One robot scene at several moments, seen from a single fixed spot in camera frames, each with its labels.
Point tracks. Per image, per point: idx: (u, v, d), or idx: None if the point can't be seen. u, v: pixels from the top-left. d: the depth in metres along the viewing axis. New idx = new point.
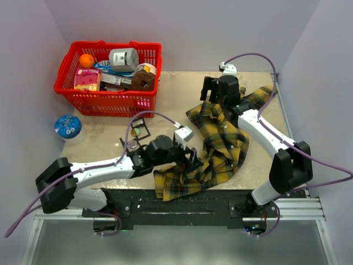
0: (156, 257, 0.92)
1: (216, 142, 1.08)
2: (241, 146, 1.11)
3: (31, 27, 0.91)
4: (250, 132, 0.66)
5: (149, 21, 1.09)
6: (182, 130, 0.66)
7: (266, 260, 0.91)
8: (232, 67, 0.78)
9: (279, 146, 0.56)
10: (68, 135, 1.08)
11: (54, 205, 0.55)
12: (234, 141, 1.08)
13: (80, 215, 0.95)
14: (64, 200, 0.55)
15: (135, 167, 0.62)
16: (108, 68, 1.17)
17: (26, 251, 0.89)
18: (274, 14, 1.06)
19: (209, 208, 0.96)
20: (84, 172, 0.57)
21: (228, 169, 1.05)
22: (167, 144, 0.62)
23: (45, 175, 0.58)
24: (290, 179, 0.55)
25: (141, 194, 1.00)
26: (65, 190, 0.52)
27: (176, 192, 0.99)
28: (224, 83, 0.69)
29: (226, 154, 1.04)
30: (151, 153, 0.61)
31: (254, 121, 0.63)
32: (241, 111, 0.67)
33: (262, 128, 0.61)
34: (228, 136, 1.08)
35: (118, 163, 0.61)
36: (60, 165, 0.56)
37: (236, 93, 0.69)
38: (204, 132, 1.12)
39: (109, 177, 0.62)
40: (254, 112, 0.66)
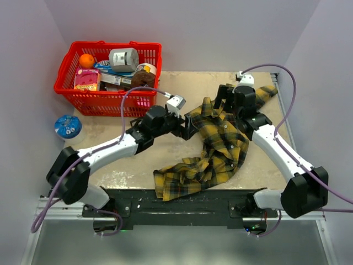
0: (156, 257, 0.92)
1: (216, 143, 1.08)
2: (241, 146, 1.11)
3: (31, 27, 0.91)
4: (265, 148, 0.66)
5: (149, 21, 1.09)
6: (174, 100, 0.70)
7: (266, 260, 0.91)
8: (249, 77, 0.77)
9: (296, 169, 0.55)
10: (68, 135, 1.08)
11: (73, 194, 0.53)
12: (234, 141, 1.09)
13: (80, 215, 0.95)
14: (81, 185, 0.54)
15: (137, 141, 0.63)
16: (108, 68, 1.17)
17: (26, 251, 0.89)
18: (274, 14, 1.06)
19: (209, 208, 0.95)
20: (92, 155, 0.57)
21: (228, 169, 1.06)
22: (161, 112, 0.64)
23: (54, 170, 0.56)
24: (303, 205, 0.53)
25: (140, 194, 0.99)
26: (81, 173, 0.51)
27: (176, 192, 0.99)
28: (240, 94, 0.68)
29: (226, 154, 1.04)
30: (148, 123, 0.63)
31: (270, 138, 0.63)
32: (257, 126, 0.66)
33: (279, 148, 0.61)
34: (228, 135, 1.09)
35: (122, 140, 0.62)
36: (67, 154, 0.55)
37: (252, 106, 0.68)
38: (204, 133, 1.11)
39: (115, 157, 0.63)
40: (271, 130, 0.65)
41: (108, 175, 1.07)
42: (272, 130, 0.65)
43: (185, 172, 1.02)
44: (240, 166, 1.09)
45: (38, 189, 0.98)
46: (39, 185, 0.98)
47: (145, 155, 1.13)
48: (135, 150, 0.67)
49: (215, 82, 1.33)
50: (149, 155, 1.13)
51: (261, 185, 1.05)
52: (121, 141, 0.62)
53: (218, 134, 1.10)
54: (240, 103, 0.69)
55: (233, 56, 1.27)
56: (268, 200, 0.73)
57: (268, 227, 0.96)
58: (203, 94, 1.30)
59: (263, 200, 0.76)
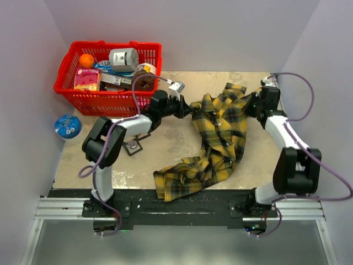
0: (156, 257, 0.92)
1: (212, 139, 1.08)
2: (238, 142, 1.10)
3: (31, 26, 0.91)
4: (273, 134, 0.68)
5: (149, 21, 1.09)
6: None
7: (266, 260, 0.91)
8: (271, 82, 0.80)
9: (291, 145, 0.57)
10: (68, 134, 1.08)
11: (113, 153, 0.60)
12: (229, 138, 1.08)
13: (80, 215, 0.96)
14: (119, 146, 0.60)
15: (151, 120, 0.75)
16: (108, 68, 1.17)
17: (26, 251, 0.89)
18: (274, 14, 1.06)
19: (209, 208, 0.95)
20: (124, 122, 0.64)
21: (226, 167, 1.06)
22: (161, 95, 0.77)
23: (91, 137, 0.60)
24: (289, 178, 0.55)
25: (141, 194, 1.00)
26: (121, 133, 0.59)
27: (177, 192, 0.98)
28: (265, 89, 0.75)
29: (223, 152, 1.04)
30: (153, 105, 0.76)
31: (279, 123, 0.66)
32: (273, 114, 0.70)
33: (283, 128, 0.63)
34: (223, 132, 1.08)
35: (140, 116, 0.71)
36: (103, 120, 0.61)
37: (274, 101, 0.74)
38: (201, 128, 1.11)
39: (134, 131, 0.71)
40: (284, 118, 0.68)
41: None
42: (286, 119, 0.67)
43: (185, 171, 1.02)
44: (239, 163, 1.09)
45: (38, 189, 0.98)
46: (39, 185, 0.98)
47: (144, 155, 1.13)
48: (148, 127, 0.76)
49: (215, 82, 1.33)
50: (149, 155, 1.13)
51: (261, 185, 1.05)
52: (140, 117, 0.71)
53: (215, 130, 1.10)
54: (262, 97, 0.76)
55: (233, 56, 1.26)
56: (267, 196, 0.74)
57: (268, 228, 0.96)
58: (203, 94, 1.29)
59: (262, 193, 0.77)
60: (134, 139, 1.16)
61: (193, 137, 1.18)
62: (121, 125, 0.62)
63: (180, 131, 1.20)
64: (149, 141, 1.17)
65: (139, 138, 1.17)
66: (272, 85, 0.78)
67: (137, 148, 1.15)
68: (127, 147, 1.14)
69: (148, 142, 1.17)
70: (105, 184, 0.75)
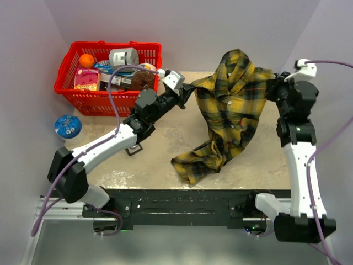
0: (156, 257, 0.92)
1: (213, 122, 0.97)
2: (250, 122, 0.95)
3: (31, 26, 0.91)
4: (288, 163, 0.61)
5: (149, 21, 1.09)
6: (170, 81, 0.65)
7: (265, 260, 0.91)
8: (311, 66, 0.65)
9: (305, 210, 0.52)
10: (68, 135, 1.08)
11: (74, 192, 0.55)
12: (236, 121, 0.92)
13: (80, 215, 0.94)
14: (79, 185, 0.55)
15: (135, 131, 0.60)
16: (108, 68, 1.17)
17: (26, 251, 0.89)
18: (274, 14, 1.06)
19: (209, 208, 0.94)
20: (87, 153, 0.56)
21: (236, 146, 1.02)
22: (151, 98, 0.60)
23: (53, 172, 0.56)
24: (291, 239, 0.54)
25: (140, 194, 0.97)
26: (76, 175, 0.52)
27: (199, 173, 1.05)
28: (298, 93, 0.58)
29: (223, 136, 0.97)
30: (139, 111, 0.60)
31: (301, 161, 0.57)
32: (299, 141, 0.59)
33: (303, 176, 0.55)
34: (229, 114, 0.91)
35: (118, 134, 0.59)
36: (62, 155, 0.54)
37: (306, 112, 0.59)
38: (203, 109, 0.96)
39: (115, 150, 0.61)
40: (309, 149, 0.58)
41: (108, 175, 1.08)
42: (309, 153, 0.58)
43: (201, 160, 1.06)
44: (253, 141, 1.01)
45: (38, 189, 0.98)
46: (39, 185, 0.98)
47: (144, 155, 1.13)
48: (134, 141, 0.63)
49: None
50: (149, 155, 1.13)
51: (261, 185, 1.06)
52: (117, 135, 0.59)
53: (219, 111, 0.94)
54: (293, 102, 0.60)
55: None
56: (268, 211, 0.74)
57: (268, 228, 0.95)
58: None
59: (263, 205, 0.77)
60: None
61: (193, 136, 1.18)
62: (81, 160, 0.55)
63: (180, 131, 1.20)
64: (149, 141, 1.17)
65: None
66: (311, 70, 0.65)
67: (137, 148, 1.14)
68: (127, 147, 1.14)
69: (148, 142, 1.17)
70: (94, 197, 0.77)
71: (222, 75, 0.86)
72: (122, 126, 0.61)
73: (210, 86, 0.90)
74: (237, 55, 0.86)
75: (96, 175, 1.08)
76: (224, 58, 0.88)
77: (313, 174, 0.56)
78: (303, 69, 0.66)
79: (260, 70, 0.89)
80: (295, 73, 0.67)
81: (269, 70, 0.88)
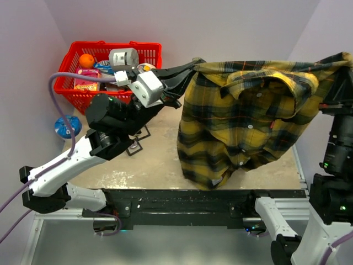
0: (156, 257, 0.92)
1: (218, 118, 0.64)
2: (285, 126, 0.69)
3: (31, 26, 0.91)
4: (313, 222, 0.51)
5: (149, 21, 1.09)
6: (140, 95, 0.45)
7: (266, 260, 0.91)
8: None
9: None
10: (68, 134, 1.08)
11: (41, 210, 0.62)
12: (262, 121, 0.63)
13: (80, 215, 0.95)
14: (41, 205, 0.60)
15: (92, 153, 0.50)
16: (108, 68, 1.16)
17: (26, 251, 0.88)
18: (275, 12, 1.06)
19: (209, 208, 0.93)
20: (39, 179, 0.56)
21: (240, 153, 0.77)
22: (102, 110, 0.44)
23: None
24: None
25: (140, 194, 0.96)
26: (25, 202, 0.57)
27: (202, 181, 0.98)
28: None
29: (227, 139, 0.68)
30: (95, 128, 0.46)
31: (326, 240, 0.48)
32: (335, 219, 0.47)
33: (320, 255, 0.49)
34: (255, 112, 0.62)
35: (72, 156, 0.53)
36: (21, 177, 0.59)
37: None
38: (204, 100, 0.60)
39: (76, 171, 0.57)
40: (343, 231, 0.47)
41: (108, 175, 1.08)
42: (341, 235, 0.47)
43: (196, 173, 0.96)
44: (282, 150, 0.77)
45: None
46: None
47: (144, 155, 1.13)
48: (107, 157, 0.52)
49: None
50: (149, 154, 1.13)
51: (261, 185, 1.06)
52: (71, 157, 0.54)
53: (231, 106, 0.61)
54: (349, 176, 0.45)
55: (233, 56, 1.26)
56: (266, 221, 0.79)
57: None
58: None
59: (261, 209, 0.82)
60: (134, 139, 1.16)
61: None
62: (34, 185, 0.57)
63: None
64: (149, 141, 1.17)
65: (139, 138, 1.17)
66: None
67: (137, 148, 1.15)
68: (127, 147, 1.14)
69: (148, 142, 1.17)
70: (87, 203, 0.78)
71: (235, 96, 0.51)
72: (82, 142, 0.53)
73: (223, 84, 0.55)
74: (282, 78, 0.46)
75: (96, 175, 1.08)
76: (257, 77, 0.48)
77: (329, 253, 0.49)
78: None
79: (327, 67, 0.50)
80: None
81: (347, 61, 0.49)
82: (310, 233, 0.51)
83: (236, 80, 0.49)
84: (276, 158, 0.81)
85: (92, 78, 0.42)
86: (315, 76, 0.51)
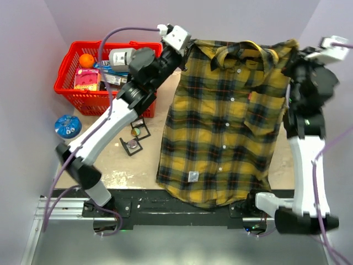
0: (156, 257, 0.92)
1: (207, 91, 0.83)
2: (260, 100, 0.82)
3: (31, 26, 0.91)
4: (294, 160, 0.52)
5: (150, 21, 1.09)
6: (175, 40, 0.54)
7: (266, 260, 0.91)
8: (341, 47, 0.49)
9: (309, 208, 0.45)
10: (68, 135, 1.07)
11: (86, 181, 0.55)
12: (241, 93, 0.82)
13: (80, 215, 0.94)
14: (90, 173, 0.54)
15: (131, 106, 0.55)
16: (108, 68, 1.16)
17: (26, 251, 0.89)
18: (276, 14, 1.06)
19: (209, 208, 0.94)
20: (85, 146, 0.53)
21: (223, 131, 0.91)
22: (148, 57, 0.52)
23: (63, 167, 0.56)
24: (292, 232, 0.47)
25: (141, 195, 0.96)
26: (78, 169, 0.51)
27: (183, 186, 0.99)
28: (314, 85, 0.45)
29: (213, 108, 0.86)
30: (137, 75, 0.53)
31: (309, 159, 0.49)
32: (305, 135, 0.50)
33: (308, 174, 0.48)
34: (236, 84, 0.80)
35: (111, 115, 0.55)
36: (62, 151, 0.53)
37: (321, 104, 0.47)
38: (197, 71, 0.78)
39: (116, 132, 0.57)
40: (317, 146, 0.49)
41: (108, 175, 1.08)
42: (317, 149, 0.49)
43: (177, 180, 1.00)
44: (258, 127, 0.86)
45: (38, 189, 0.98)
46: (38, 185, 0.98)
47: (144, 155, 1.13)
48: (137, 114, 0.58)
49: None
50: (149, 154, 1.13)
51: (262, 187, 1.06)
52: (111, 116, 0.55)
53: (218, 79, 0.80)
54: (306, 94, 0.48)
55: None
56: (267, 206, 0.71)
57: (268, 228, 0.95)
58: None
59: (262, 202, 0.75)
60: (134, 139, 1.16)
61: None
62: (81, 153, 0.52)
63: None
64: (149, 141, 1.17)
65: (139, 138, 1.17)
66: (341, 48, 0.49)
67: (137, 148, 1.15)
68: (127, 147, 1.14)
69: (148, 142, 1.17)
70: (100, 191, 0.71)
71: (220, 61, 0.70)
72: (117, 102, 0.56)
73: (211, 57, 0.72)
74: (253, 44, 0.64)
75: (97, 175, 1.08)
76: (237, 44, 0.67)
77: (318, 173, 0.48)
78: (331, 52, 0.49)
79: (283, 44, 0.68)
80: (310, 56, 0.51)
81: (295, 42, 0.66)
82: (295, 165, 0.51)
83: (223, 47, 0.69)
84: (256, 138, 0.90)
85: (140, 27, 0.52)
86: (276, 52, 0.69)
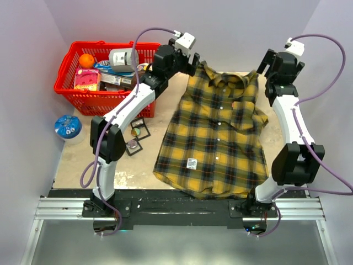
0: (156, 257, 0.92)
1: (205, 100, 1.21)
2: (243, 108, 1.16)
3: (31, 26, 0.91)
4: (278, 116, 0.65)
5: (149, 21, 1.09)
6: (186, 40, 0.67)
7: (266, 260, 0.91)
8: (300, 47, 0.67)
9: (295, 138, 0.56)
10: (68, 135, 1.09)
11: (116, 152, 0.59)
12: (227, 103, 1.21)
13: (80, 215, 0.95)
14: (121, 143, 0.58)
15: (153, 86, 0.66)
16: (108, 68, 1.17)
17: (26, 251, 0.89)
18: (276, 15, 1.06)
19: (209, 208, 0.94)
20: (119, 116, 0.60)
21: (215, 129, 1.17)
22: (169, 51, 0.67)
23: (94, 139, 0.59)
24: (287, 171, 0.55)
25: (141, 195, 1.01)
26: (115, 135, 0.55)
27: (182, 171, 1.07)
28: (279, 58, 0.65)
29: (208, 111, 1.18)
30: (158, 63, 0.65)
31: (288, 107, 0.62)
32: (283, 94, 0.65)
33: (289, 117, 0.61)
34: (223, 99, 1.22)
35: (138, 94, 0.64)
36: (98, 122, 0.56)
37: (288, 74, 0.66)
38: (199, 87, 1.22)
39: (139, 110, 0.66)
40: (294, 101, 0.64)
41: None
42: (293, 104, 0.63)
43: (178, 168, 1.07)
44: (240, 124, 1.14)
45: (38, 190, 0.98)
46: (38, 185, 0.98)
47: (144, 155, 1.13)
48: (154, 96, 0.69)
49: None
50: (149, 155, 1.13)
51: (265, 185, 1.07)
52: (138, 94, 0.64)
53: (212, 93, 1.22)
54: (276, 67, 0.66)
55: (233, 57, 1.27)
56: (265, 189, 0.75)
57: (268, 228, 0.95)
58: None
59: (261, 190, 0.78)
60: (134, 139, 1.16)
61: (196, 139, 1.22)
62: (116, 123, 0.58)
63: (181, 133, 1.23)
64: (149, 141, 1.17)
65: (139, 138, 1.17)
66: (299, 47, 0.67)
67: (137, 148, 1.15)
68: (127, 147, 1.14)
69: (148, 142, 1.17)
70: (108, 181, 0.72)
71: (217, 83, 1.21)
72: (141, 85, 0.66)
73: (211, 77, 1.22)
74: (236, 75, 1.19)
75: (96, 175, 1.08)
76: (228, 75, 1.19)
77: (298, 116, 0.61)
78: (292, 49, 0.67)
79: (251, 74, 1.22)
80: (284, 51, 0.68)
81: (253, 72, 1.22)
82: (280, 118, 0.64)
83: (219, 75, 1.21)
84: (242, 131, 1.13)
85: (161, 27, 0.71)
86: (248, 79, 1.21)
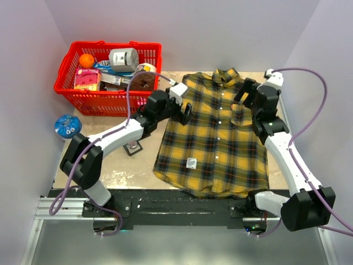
0: (156, 256, 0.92)
1: (206, 99, 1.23)
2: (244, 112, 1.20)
3: (31, 26, 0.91)
4: (275, 156, 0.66)
5: (149, 21, 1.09)
6: (179, 89, 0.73)
7: (266, 260, 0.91)
8: (278, 77, 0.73)
9: (303, 185, 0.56)
10: (68, 135, 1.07)
11: (90, 176, 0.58)
12: (229, 105, 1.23)
13: (80, 215, 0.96)
14: (97, 168, 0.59)
15: (142, 124, 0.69)
16: (108, 68, 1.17)
17: (26, 251, 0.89)
18: (276, 15, 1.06)
19: (209, 208, 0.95)
20: (104, 139, 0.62)
21: (215, 128, 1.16)
22: (162, 96, 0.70)
23: (68, 158, 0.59)
24: (301, 220, 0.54)
25: (140, 194, 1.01)
26: (95, 156, 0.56)
27: (182, 171, 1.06)
28: (262, 96, 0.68)
29: (208, 109, 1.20)
30: (151, 106, 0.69)
31: (283, 147, 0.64)
32: (274, 133, 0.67)
33: (288, 158, 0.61)
34: (222, 100, 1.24)
35: (128, 126, 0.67)
36: (79, 141, 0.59)
37: (272, 109, 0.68)
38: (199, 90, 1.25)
39: (123, 142, 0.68)
40: (286, 138, 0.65)
41: (108, 175, 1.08)
42: (285, 141, 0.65)
43: (176, 167, 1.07)
44: (241, 122, 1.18)
45: (38, 189, 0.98)
46: (38, 185, 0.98)
47: (144, 155, 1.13)
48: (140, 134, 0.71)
49: None
50: (149, 155, 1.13)
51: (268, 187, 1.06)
52: (127, 126, 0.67)
53: (212, 96, 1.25)
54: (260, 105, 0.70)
55: (233, 57, 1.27)
56: (267, 204, 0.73)
57: (268, 228, 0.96)
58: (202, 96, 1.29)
59: (262, 201, 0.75)
60: None
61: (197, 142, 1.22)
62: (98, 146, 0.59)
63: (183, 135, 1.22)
64: (149, 141, 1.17)
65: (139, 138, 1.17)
66: (277, 77, 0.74)
67: (137, 148, 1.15)
68: (127, 147, 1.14)
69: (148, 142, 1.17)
70: (96, 195, 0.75)
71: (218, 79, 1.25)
72: (132, 121, 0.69)
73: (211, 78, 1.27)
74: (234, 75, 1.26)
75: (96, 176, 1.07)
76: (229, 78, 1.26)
77: (295, 157, 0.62)
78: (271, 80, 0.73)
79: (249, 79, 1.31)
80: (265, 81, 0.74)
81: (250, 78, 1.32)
82: (278, 159, 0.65)
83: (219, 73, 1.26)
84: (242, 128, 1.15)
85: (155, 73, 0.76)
86: None
